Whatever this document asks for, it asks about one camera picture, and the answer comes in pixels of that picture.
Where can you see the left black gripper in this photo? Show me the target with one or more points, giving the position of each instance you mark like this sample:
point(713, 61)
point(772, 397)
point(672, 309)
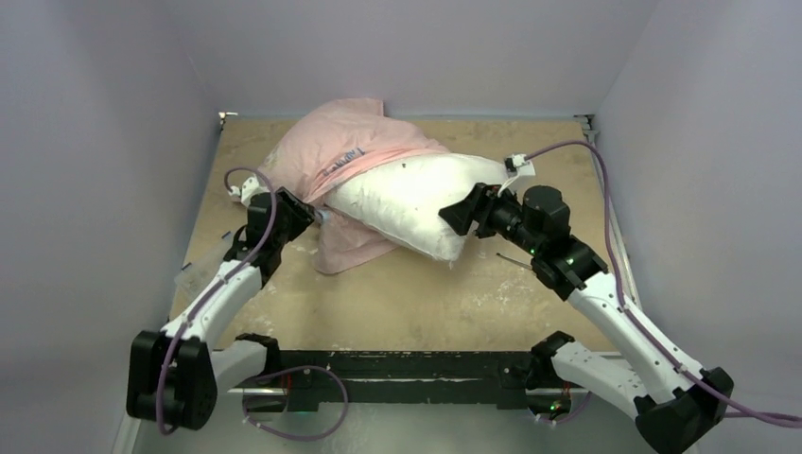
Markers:
point(300, 213)

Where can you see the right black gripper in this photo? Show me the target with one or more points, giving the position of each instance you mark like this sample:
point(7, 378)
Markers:
point(479, 210)

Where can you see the white pillow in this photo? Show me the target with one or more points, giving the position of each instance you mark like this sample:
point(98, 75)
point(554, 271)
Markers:
point(401, 200)

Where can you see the pink pillow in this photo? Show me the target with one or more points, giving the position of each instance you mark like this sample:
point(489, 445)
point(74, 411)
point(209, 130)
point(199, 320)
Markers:
point(328, 147)

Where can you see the yellow black screwdriver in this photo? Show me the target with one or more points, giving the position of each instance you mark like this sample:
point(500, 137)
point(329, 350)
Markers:
point(520, 263)

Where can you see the clear plastic bag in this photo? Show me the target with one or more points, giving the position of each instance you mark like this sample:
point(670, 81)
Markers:
point(196, 275)

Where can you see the black base bar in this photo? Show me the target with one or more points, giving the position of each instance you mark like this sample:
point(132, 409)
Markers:
point(304, 379)

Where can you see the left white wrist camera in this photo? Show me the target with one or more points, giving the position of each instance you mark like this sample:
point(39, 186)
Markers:
point(246, 191)

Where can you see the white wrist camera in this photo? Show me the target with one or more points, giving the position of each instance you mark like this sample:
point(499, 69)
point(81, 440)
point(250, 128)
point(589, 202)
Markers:
point(517, 166)
point(246, 191)

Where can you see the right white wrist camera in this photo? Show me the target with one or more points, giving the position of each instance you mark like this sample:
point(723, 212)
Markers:
point(517, 166)

